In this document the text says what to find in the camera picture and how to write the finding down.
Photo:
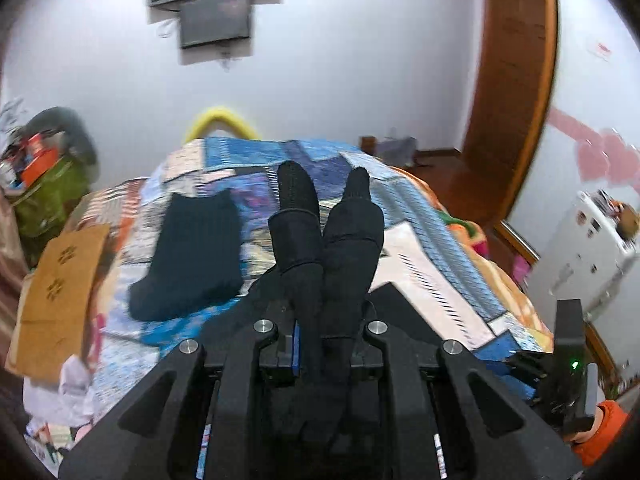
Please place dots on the grey neck pillow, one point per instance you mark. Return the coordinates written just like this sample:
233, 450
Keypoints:
75, 138

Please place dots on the brown cardboard box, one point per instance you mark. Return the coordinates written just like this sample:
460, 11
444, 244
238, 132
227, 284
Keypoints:
57, 319

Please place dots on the orange sleeved forearm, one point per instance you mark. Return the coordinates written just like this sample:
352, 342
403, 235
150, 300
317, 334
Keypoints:
590, 445

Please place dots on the folded dark teal garment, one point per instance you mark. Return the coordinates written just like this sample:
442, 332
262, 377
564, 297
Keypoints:
196, 262

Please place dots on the white refrigerator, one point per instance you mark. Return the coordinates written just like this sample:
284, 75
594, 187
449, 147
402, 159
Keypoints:
585, 258

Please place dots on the striped pink curtain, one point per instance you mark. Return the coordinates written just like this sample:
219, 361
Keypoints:
13, 269

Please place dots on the yellow curved tube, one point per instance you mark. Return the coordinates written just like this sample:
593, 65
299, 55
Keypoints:
220, 116

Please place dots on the dark black pants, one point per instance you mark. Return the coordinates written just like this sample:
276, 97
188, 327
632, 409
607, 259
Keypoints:
323, 274

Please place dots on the white crumpled cloth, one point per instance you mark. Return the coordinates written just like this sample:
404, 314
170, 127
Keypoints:
72, 402

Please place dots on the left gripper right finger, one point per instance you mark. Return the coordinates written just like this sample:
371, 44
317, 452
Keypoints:
443, 415

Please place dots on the brown wooden door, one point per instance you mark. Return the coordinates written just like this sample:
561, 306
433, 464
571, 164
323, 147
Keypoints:
479, 181

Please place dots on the green fabric bag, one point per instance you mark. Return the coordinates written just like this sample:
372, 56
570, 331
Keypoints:
47, 203

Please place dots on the wall mounted black screen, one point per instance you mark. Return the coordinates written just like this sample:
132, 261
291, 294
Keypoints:
211, 21

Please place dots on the orange box in bag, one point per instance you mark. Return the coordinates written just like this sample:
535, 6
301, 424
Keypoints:
40, 155

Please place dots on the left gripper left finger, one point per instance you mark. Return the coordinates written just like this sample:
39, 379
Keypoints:
200, 413

